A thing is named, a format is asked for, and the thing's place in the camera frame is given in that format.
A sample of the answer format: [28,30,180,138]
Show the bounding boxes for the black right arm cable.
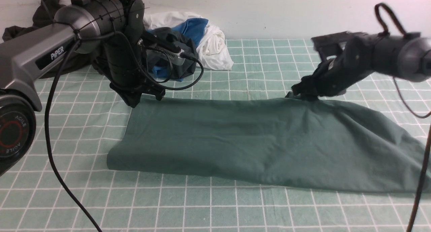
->
[374,3,431,232]

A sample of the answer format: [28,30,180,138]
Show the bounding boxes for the white crumpled garment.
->
[143,11,234,70]

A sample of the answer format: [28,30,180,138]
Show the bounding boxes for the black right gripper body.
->
[291,59,351,101]

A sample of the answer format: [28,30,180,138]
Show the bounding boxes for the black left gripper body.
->
[91,49,166,108]

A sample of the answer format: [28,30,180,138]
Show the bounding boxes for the blue crumpled garment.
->
[148,18,209,82]

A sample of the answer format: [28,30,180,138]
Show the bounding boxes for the dark brown crumpled garment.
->
[2,0,99,74]

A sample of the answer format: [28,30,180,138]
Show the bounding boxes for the green long-sleeved shirt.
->
[106,97,425,193]

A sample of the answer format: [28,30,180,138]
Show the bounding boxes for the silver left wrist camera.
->
[138,30,185,66]

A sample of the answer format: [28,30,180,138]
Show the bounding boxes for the dark green crumpled shirt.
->
[147,27,199,81]

